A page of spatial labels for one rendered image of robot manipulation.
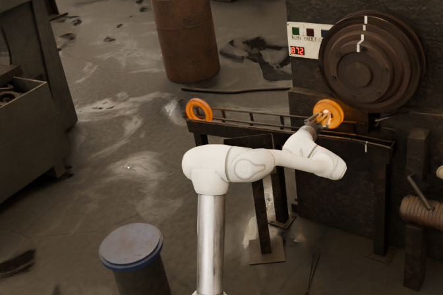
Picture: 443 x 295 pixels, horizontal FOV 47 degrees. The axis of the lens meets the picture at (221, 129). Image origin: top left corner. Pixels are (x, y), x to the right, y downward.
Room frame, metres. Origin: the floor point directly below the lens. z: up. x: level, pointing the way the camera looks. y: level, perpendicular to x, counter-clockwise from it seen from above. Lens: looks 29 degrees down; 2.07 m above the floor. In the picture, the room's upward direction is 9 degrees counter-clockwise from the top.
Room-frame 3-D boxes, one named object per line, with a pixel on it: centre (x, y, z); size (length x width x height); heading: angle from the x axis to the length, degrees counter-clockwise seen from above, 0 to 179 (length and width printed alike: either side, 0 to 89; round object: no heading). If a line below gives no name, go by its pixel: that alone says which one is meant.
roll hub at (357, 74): (2.01, -0.64, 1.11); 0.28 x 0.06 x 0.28; 50
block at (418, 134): (1.94, -0.89, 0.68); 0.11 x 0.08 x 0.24; 140
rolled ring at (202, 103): (2.79, 0.12, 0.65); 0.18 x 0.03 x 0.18; 52
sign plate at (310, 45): (2.39, -0.52, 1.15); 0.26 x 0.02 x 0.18; 50
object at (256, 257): (2.19, -0.12, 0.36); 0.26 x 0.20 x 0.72; 85
